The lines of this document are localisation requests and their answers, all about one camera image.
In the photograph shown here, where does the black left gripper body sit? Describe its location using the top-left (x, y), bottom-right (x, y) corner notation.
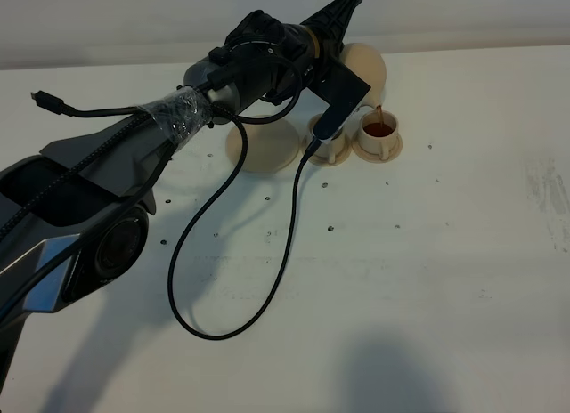
top-left (301, 19), bottom-right (350, 82)

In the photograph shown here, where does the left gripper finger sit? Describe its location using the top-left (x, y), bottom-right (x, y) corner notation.
top-left (302, 0), bottom-right (362, 44)

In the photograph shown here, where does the beige ceramic teapot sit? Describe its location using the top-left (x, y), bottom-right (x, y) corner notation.
top-left (340, 43), bottom-right (387, 115)

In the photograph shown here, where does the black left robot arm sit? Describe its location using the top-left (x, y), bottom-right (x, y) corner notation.
top-left (1, 0), bottom-right (370, 374)

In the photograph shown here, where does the large beige teapot saucer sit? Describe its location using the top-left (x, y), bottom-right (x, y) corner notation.
top-left (241, 118), bottom-right (299, 174)

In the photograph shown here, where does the right beige teacup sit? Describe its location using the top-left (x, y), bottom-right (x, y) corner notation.
top-left (358, 110), bottom-right (399, 137)

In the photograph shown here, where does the beige teacup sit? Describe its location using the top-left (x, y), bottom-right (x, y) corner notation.
top-left (358, 110), bottom-right (399, 137)
top-left (304, 114), bottom-right (350, 166)

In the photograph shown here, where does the left beige teacup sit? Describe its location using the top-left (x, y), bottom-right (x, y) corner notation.
top-left (304, 114), bottom-right (350, 166)

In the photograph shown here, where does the left teacup saucer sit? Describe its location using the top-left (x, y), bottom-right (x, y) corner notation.
top-left (309, 133), bottom-right (352, 167)

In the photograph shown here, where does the teacup saucer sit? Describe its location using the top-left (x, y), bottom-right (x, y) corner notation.
top-left (352, 129), bottom-right (403, 164)
top-left (309, 133), bottom-right (352, 167)

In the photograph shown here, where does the right teacup saucer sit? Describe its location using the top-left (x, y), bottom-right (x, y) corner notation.
top-left (352, 129), bottom-right (403, 164)

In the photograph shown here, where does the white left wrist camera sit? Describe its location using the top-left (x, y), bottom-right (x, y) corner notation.
top-left (309, 59), bottom-right (371, 143)

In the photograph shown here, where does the black braided camera cable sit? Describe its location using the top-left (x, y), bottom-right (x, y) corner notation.
top-left (167, 59), bottom-right (322, 342)

